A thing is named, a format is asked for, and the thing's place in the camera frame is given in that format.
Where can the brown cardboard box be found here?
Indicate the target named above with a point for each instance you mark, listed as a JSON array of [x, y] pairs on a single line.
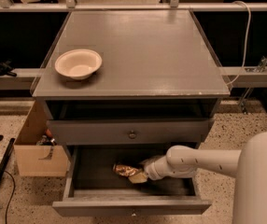
[[33, 159]]

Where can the white paper bowl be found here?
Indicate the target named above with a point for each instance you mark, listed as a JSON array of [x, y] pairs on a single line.
[[78, 64]]

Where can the closed grey upper drawer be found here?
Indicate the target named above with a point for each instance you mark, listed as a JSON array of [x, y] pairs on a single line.
[[115, 132]]

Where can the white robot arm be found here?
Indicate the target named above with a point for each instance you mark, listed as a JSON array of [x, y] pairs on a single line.
[[248, 166]]

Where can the items inside cardboard box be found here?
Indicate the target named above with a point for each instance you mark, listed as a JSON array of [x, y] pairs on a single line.
[[46, 139]]

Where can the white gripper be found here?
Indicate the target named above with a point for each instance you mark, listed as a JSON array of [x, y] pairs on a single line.
[[155, 170]]

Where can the orange patterned drink can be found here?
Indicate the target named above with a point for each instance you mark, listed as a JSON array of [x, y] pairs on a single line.
[[125, 170]]

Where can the open grey bottom drawer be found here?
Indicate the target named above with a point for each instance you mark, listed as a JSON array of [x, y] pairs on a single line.
[[93, 190]]

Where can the round metal drawer knob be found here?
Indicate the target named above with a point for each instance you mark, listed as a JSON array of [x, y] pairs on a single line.
[[132, 134]]

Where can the grey wooden drawer cabinet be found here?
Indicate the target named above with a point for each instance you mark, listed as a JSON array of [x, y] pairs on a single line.
[[157, 64]]

